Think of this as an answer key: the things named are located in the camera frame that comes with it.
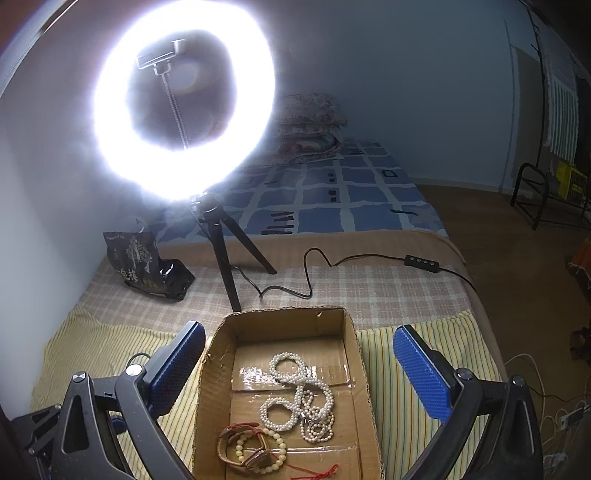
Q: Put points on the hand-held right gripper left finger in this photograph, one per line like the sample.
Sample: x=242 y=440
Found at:
x=178 y=364

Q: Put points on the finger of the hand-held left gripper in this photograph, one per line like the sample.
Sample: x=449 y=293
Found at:
x=39 y=429

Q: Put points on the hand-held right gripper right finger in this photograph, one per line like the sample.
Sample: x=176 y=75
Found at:
x=420 y=369

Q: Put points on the cardboard box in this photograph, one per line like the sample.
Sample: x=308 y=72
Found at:
x=364 y=415

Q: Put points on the yellow striped cloth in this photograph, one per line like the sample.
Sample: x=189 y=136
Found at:
x=92 y=341

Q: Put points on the beige checked blanket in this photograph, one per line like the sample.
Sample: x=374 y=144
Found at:
x=369 y=295

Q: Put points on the black snack bag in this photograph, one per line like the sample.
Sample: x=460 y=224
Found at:
x=134 y=263

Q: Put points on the black tripod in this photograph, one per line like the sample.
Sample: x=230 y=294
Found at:
x=221 y=249

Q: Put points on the white power strip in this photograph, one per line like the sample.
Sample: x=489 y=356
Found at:
x=572 y=417

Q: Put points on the black object on floor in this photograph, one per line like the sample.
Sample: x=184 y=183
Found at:
x=581 y=341

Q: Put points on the blue patchwork quilt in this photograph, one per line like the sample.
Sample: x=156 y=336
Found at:
x=369 y=198

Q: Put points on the orange cloth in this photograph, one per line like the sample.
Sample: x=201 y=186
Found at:
x=582 y=263

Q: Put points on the black clothes rack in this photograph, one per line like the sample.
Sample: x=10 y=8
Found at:
x=535 y=167

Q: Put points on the yellow box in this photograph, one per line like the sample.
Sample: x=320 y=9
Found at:
x=572 y=184

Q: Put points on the floral pillow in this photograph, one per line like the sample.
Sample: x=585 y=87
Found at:
x=314 y=120

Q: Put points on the striped towel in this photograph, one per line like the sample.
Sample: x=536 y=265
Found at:
x=561 y=101

